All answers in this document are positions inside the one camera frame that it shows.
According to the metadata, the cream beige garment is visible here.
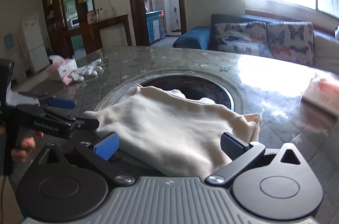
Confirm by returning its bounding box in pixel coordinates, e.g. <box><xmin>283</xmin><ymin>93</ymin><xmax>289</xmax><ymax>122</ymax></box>
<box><xmin>85</xmin><ymin>84</ymin><xmax>262</xmax><ymax>179</ymax></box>

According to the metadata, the person left hand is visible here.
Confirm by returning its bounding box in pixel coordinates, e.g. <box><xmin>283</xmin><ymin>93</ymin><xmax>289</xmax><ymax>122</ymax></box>
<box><xmin>11</xmin><ymin>132</ymin><xmax>44</xmax><ymax>163</ymax></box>

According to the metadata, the pink tissue pack left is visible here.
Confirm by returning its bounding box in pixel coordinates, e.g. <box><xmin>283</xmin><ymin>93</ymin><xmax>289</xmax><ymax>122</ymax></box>
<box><xmin>47</xmin><ymin>55</ymin><xmax>78</xmax><ymax>86</ymax></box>

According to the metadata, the white cotton glove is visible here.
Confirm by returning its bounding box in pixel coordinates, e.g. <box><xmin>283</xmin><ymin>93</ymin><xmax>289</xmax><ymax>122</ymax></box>
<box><xmin>71</xmin><ymin>59</ymin><xmax>102</xmax><ymax>82</ymax></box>

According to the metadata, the white refrigerator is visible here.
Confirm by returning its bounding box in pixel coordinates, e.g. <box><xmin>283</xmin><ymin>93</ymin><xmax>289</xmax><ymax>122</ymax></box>
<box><xmin>22</xmin><ymin>15</ymin><xmax>49</xmax><ymax>73</ymax></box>

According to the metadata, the quilted grey star tablecloth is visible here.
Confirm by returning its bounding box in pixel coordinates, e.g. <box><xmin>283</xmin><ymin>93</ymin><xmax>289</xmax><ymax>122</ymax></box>
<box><xmin>15</xmin><ymin>46</ymin><xmax>338</xmax><ymax>184</ymax></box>

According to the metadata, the dark wooden sideboard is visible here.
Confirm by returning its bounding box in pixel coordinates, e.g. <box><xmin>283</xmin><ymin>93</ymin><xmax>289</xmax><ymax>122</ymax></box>
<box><xmin>82</xmin><ymin>14</ymin><xmax>133</xmax><ymax>54</ymax></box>

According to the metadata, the black round hotplate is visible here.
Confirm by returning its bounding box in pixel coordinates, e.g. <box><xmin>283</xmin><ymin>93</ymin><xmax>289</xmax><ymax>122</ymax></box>
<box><xmin>140</xmin><ymin>75</ymin><xmax>234</xmax><ymax>111</ymax></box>

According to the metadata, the dark wooden cabinet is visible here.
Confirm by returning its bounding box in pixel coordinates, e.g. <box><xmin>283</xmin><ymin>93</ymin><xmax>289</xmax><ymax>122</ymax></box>
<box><xmin>42</xmin><ymin>0</ymin><xmax>95</xmax><ymax>58</ymax></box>

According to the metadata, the white pink tissue pack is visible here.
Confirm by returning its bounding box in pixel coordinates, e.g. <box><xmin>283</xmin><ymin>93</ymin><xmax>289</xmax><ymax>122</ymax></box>
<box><xmin>302</xmin><ymin>76</ymin><xmax>339</xmax><ymax>118</ymax></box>

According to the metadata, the butterfly pillow left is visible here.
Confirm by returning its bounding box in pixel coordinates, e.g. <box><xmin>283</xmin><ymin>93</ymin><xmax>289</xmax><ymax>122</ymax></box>
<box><xmin>213</xmin><ymin>21</ymin><xmax>274</xmax><ymax>58</ymax></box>

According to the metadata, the butterfly pillow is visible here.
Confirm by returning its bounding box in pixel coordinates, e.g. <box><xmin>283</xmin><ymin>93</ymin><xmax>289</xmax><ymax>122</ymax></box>
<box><xmin>267</xmin><ymin>22</ymin><xmax>314</xmax><ymax>66</ymax></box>
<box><xmin>213</xmin><ymin>21</ymin><xmax>274</xmax><ymax>58</ymax></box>

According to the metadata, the blue sofa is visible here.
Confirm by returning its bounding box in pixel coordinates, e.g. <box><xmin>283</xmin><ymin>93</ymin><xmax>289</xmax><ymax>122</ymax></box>
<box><xmin>172</xmin><ymin>13</ymin><xmax>339</xmax><ymax>69</ymax></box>

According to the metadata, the butterfly pillow right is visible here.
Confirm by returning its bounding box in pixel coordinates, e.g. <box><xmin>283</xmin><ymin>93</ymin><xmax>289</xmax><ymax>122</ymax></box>
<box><xmin>267</xmin><ymin>22</ymin><xmax>314</xmax><ymax>66</ymax></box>

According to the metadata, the blue toy cabinet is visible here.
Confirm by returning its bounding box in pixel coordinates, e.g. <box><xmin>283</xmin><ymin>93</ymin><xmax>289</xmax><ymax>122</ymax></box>
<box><xmin>145</xmin><ymin>10</ymin><xmax>166</xmax><ymax>44</ymax></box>

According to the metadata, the beige cushion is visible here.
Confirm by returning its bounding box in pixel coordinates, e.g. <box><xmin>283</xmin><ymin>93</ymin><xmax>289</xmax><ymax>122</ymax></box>
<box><xmin>314</xmin><ymin>31</ymin><xmax>339</xmax><ymax>74</ymax></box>

